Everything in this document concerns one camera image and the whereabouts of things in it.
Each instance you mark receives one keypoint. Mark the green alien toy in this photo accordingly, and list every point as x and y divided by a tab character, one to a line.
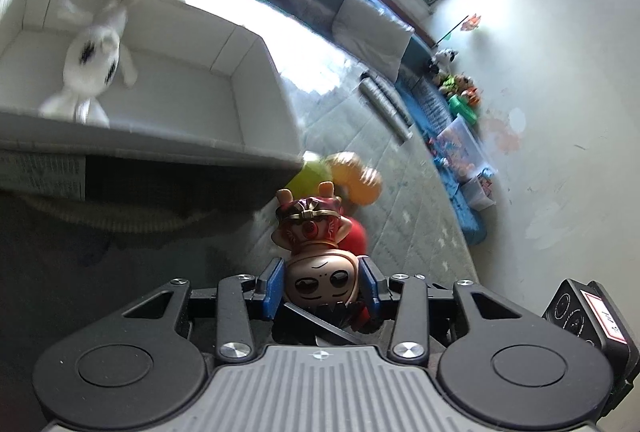
314	171

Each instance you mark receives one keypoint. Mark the red round pig toy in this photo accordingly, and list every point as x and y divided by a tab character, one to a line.
356	241

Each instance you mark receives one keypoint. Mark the blue sofa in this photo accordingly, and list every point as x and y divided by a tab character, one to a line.
360	27

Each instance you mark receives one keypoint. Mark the plain grey cushion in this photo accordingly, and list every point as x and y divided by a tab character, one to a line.
373	35

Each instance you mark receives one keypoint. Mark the white storage box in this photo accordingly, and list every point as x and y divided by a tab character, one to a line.
207	89

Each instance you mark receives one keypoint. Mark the grey remote control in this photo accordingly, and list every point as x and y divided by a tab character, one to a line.
385	109

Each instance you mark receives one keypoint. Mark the clear plastic toy bin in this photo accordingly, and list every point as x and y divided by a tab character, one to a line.
466	159

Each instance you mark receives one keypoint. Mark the small clear toy box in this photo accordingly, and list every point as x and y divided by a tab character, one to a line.
478	191

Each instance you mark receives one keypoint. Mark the orange peanut toy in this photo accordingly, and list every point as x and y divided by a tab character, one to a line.
363	184

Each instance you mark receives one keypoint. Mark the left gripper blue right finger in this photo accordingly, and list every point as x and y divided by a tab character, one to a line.
372	286

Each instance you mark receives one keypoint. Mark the pile of colourful toys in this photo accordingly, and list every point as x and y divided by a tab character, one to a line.
459	91

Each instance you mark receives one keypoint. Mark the black camera box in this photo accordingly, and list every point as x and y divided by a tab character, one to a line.
581	310

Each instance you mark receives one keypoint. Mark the monkey king figurine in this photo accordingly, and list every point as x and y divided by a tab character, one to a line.
321	277

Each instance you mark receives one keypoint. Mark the grey knitted plush rabbit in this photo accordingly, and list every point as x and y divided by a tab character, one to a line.
92	60

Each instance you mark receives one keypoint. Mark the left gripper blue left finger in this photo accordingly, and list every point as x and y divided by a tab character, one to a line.
270	288

